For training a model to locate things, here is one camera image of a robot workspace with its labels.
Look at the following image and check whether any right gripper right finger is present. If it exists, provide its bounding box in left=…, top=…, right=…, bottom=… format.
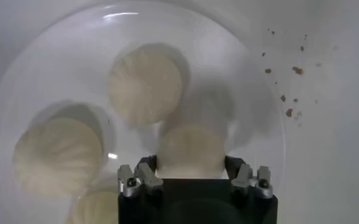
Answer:
left=224, top=155, right=274, bottom=199

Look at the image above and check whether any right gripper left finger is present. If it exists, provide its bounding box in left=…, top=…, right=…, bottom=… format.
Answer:
left=117, top=155, right=165, bottom=199

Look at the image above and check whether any white steamed baozi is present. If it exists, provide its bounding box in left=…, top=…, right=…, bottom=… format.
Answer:
left=13, top=117, right=105, bottom=198
left=65, top=190, right=121, bottom=224
left=107, top=44, right=186, bottom=125
left=156, top=124, right=229, bottom=180

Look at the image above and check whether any white round plate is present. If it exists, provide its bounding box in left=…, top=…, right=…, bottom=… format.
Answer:
left=0, top=0, right=286, bottom=224

